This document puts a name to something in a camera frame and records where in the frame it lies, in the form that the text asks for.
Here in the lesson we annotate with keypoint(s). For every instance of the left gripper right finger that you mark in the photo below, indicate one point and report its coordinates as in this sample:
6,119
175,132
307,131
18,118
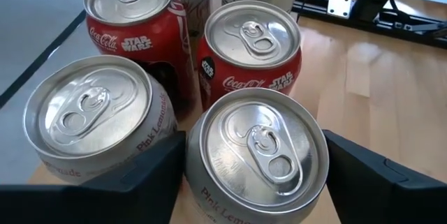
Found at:
384,203

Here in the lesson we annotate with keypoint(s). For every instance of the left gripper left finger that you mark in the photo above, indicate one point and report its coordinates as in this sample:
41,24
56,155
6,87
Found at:
104,206

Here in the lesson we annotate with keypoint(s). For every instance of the pink Spindrift lemonade can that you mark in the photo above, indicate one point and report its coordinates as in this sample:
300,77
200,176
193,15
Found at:
258,154
91,112

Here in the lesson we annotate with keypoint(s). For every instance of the red Coca-Cola Star Wars can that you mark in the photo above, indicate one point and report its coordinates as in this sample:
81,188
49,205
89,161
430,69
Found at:
251,74
139,42

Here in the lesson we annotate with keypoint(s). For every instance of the black aluminium table frame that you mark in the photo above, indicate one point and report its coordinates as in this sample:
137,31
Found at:
316,7

